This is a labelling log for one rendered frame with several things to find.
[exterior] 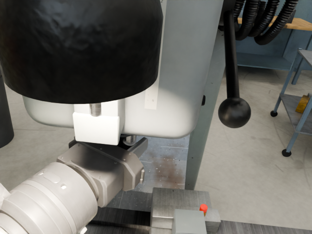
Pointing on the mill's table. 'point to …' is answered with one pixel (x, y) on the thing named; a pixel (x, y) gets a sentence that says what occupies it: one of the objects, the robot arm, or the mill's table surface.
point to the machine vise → (202, 196)
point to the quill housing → (162, 77)
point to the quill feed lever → (231, 74)
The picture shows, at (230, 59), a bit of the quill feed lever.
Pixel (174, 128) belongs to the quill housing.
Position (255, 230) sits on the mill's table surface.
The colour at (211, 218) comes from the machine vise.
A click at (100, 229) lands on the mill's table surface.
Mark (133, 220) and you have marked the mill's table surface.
